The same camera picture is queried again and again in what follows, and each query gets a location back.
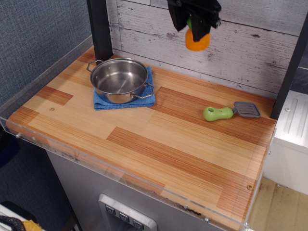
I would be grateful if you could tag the white ribbed side cabinet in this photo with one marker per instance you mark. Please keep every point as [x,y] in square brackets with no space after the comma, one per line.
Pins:
[287,159]

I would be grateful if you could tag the orange toy carrot green top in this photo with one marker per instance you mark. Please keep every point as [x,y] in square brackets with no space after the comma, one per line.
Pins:
[192,45]

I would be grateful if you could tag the stainless steel pot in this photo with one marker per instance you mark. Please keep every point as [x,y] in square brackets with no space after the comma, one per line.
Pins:
[120,80]

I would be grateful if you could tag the green handled grey spatula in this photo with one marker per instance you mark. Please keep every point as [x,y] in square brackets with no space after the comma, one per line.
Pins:
[243,109]

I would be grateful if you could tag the grey toy fridge cabinet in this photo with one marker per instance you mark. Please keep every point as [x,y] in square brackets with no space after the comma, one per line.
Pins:
[83,186]

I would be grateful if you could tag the black vertical post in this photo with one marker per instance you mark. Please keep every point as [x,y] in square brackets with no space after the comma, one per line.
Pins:
[291,70]
[100,30]

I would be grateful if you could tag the yellow object bottom left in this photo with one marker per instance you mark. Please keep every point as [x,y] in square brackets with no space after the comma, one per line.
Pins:
[30,225]

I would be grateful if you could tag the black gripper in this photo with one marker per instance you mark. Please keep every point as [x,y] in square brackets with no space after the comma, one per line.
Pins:
[204,15]

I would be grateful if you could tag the black left vertical post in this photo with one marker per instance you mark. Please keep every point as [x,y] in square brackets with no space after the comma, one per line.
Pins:
[100,30]

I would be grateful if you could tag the silver toy dispenser panel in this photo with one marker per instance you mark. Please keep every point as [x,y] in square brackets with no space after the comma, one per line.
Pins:
[120,217]

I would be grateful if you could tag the black right vertical post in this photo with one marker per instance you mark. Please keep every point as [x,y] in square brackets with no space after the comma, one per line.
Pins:
[291,70]

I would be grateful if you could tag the clear acrylic table guard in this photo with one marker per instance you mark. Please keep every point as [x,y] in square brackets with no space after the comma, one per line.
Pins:
[168,150]

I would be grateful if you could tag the blue folded cloth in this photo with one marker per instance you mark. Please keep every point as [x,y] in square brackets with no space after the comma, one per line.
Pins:
[100,104]

